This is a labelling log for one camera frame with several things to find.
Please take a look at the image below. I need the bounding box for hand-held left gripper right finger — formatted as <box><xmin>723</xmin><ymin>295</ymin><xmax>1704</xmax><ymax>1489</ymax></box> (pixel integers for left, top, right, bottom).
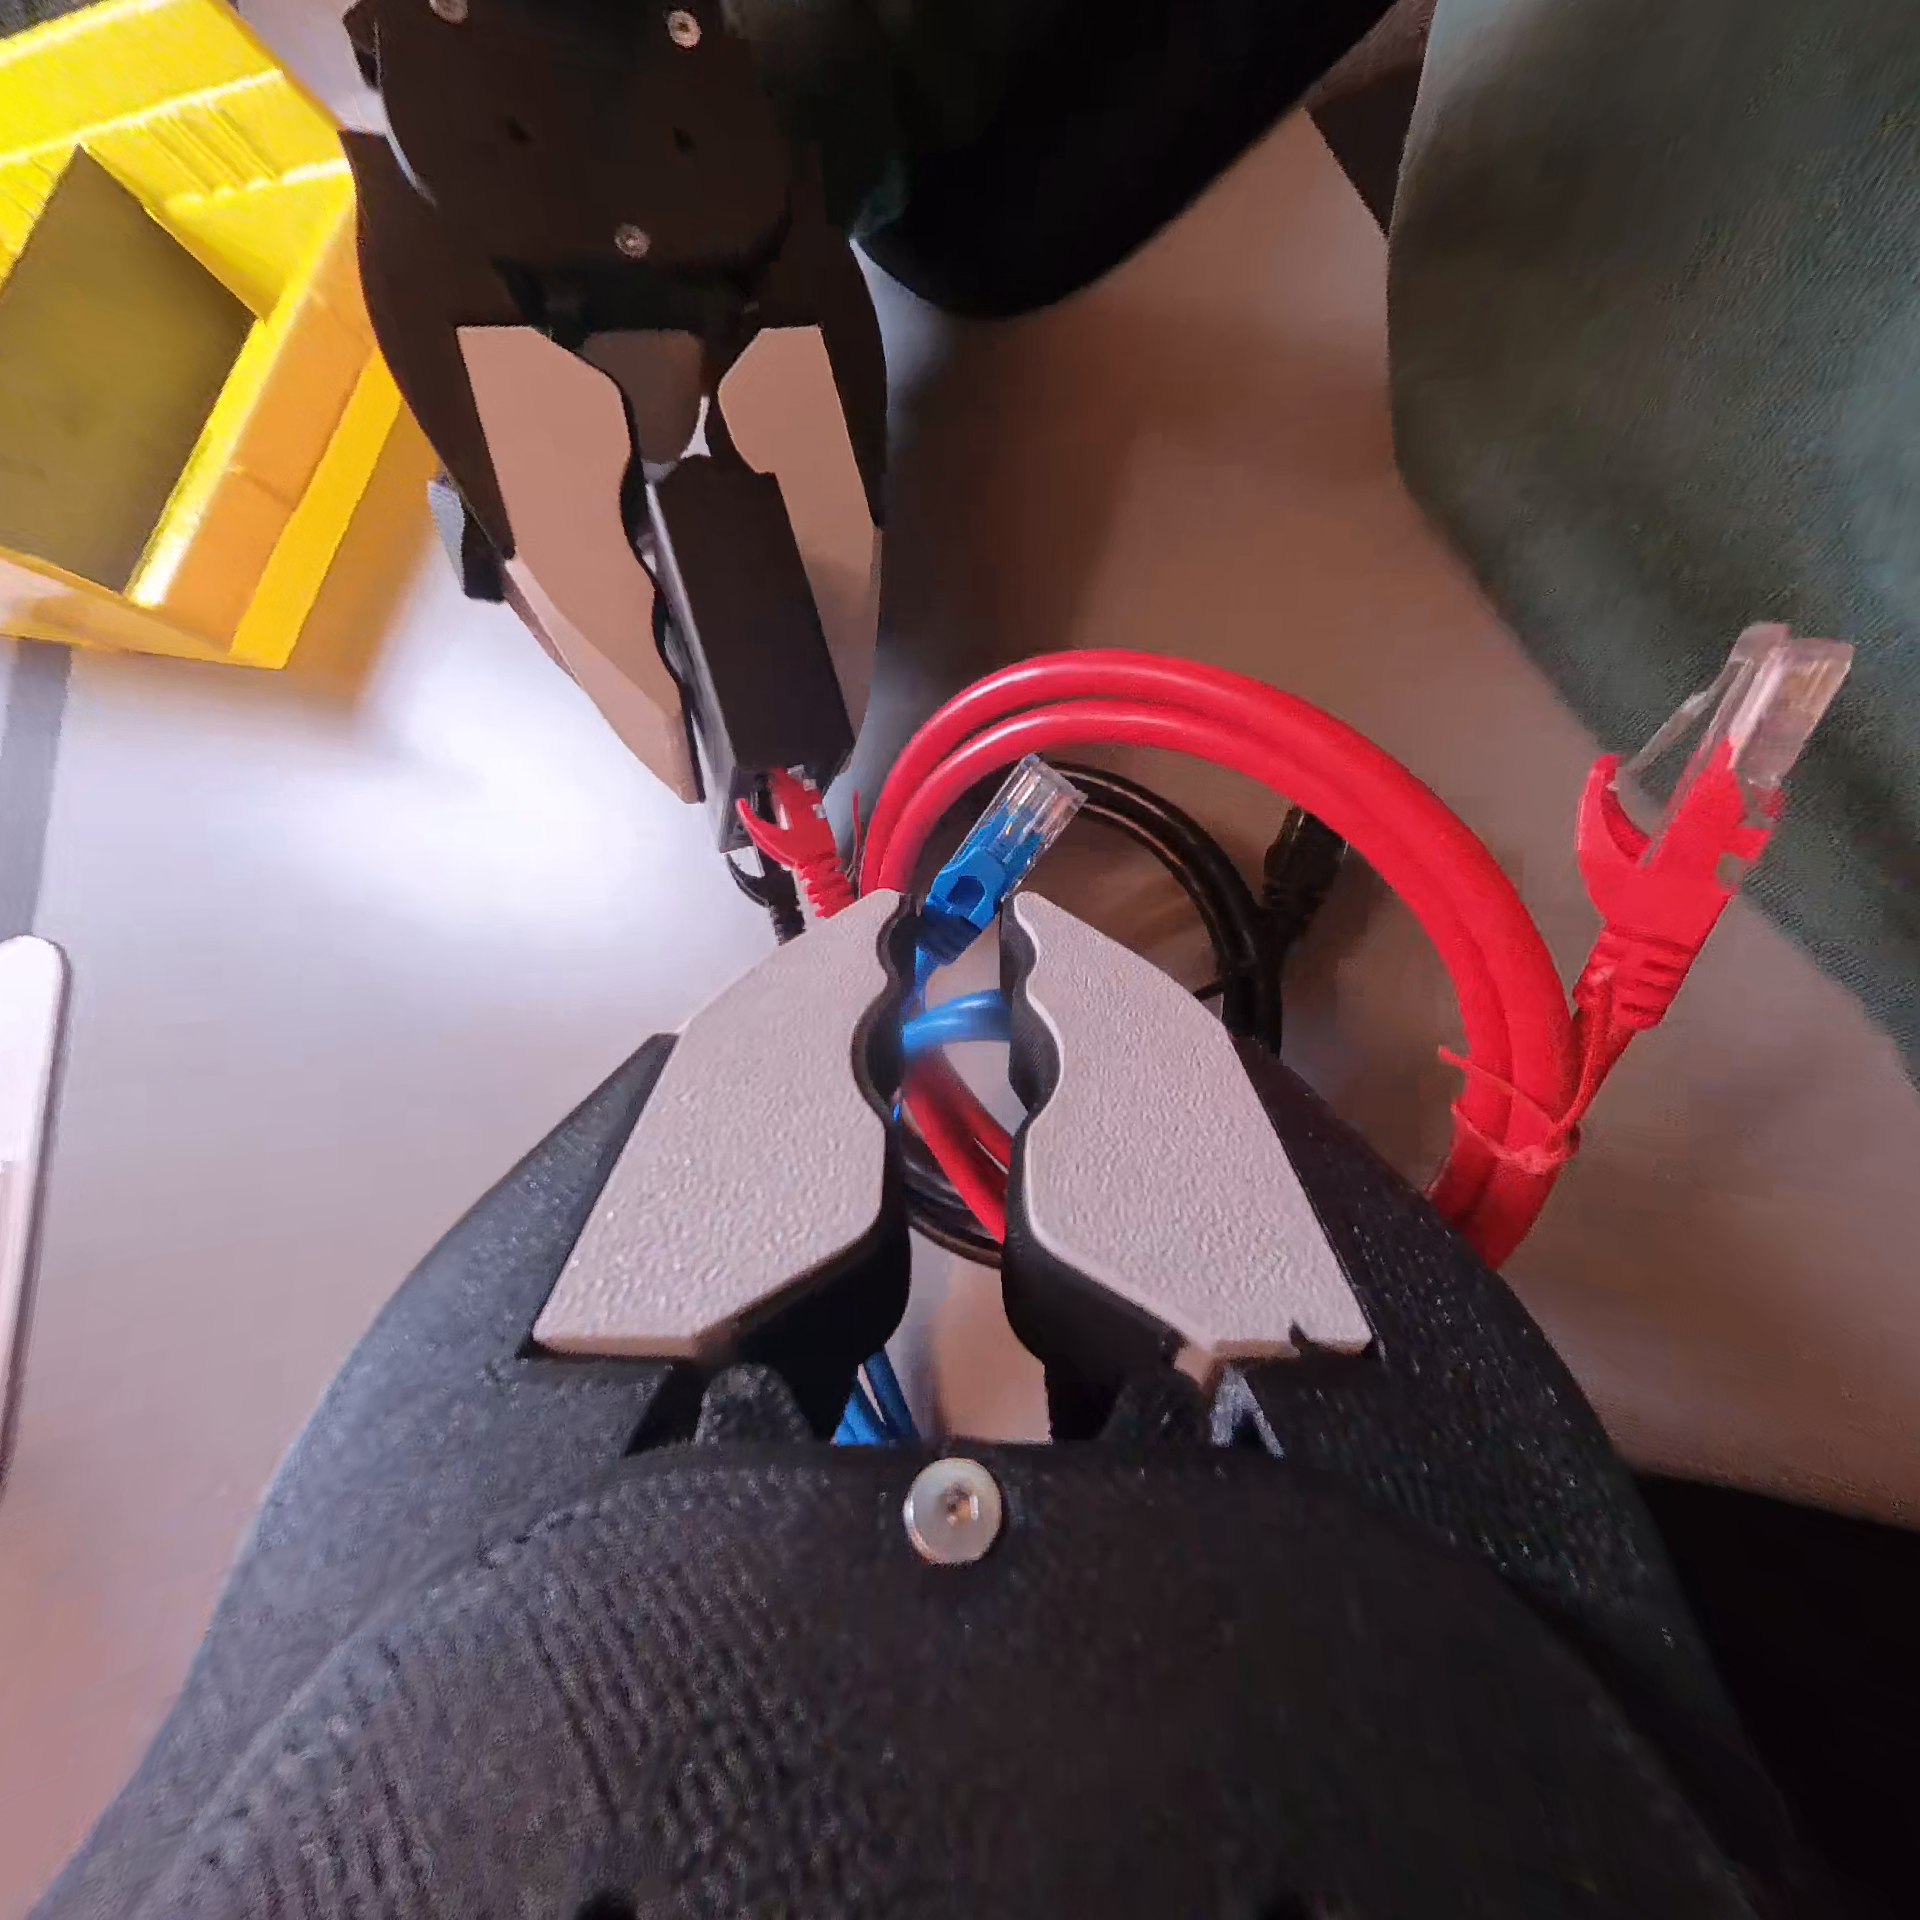
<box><xmin>997</xmin><ymin>892</ymin><xmax>1377</xmax><ymax>1392</ymax></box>

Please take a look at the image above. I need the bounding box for red ethernet cable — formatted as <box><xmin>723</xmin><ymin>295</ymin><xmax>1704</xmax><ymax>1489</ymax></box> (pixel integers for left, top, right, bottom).
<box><xmin>732</xmin><ymin>623</ymin><xmax>1856</xmax><ymax>1273</ymax></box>

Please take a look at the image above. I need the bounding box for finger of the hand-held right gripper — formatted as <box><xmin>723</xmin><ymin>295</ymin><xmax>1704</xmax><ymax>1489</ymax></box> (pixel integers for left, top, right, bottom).
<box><xmin>457</xmin><ymin>323</ymin><xmax>710</xmax><ymax>804</ymax></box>
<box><xmin>721</xmin><ymin>323</ymin><xmax>886</xmax><ymax>745</ymax></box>

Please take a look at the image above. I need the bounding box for yellow divided bin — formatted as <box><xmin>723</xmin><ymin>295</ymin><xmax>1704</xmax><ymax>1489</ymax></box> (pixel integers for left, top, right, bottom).
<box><xmin>0</xmin><ymin>0</ymin><xmax>442</xmax><ymax>672</ymax></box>

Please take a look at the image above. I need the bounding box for black power adapter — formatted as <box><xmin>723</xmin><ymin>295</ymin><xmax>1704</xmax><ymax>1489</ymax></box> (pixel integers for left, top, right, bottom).
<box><xmin>642</xmin><ymin>456</ymin><xmax>860</xmax><ymax>799</ymax></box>

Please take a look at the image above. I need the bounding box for black padded wrist rest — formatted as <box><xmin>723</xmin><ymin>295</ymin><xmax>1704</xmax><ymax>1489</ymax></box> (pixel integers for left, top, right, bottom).
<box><xmin>737</xmin><ymin>0</ymin><xmax>1404</xmax><ymax>321</ymax></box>

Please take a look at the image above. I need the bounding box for blue ethernet cable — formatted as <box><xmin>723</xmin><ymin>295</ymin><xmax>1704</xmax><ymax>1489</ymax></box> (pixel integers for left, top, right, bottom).
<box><xmin>830</xmin><ymin>754</ymin><xmax>1088</xmax><ymax>1450</ymax></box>

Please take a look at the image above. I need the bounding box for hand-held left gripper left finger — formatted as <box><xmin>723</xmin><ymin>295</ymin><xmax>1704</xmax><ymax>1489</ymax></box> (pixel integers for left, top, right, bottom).
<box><xmin>533</xmin><ymin>890</ymin><xmax>916</xmax><ymax>1362</ymax></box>

